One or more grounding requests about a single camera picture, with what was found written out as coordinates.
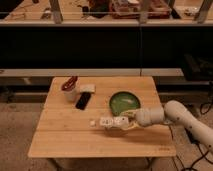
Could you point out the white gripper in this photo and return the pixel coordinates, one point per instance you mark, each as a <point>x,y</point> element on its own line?
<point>145,117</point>

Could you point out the white plastic bottle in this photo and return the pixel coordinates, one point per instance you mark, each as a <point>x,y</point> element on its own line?
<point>111,122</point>

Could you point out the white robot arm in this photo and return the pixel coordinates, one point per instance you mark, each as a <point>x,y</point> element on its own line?
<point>175,112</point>

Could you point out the green ceramic bowl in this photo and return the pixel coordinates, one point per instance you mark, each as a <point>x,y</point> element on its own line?
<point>123,101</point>

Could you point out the small white sponge block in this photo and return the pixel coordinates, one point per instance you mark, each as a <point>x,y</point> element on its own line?
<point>90,88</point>

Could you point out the black smartphone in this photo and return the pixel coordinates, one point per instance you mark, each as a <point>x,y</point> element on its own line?
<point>83,100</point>

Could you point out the wooden table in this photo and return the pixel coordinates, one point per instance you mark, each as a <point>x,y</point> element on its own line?
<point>65,132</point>

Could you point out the long wooden shelf bench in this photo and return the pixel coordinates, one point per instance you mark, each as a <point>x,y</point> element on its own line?
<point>90,72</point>

